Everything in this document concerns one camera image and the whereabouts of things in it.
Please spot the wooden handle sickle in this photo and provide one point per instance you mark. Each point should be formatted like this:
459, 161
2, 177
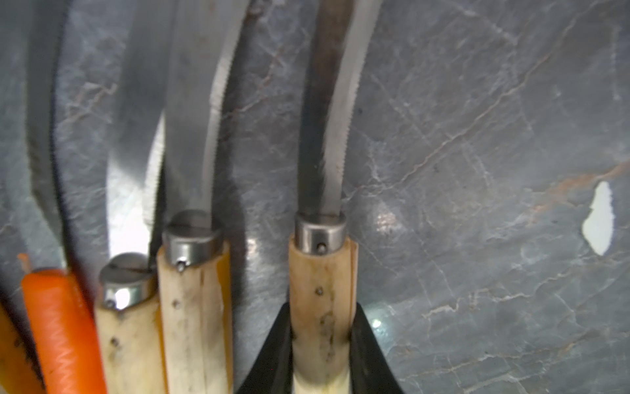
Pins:
18, 373
127, 309
194, 262
323, 260

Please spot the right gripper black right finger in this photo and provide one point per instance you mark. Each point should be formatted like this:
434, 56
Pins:
369, 371

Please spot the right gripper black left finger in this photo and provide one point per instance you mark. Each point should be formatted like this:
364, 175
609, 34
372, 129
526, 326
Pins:
272, 372

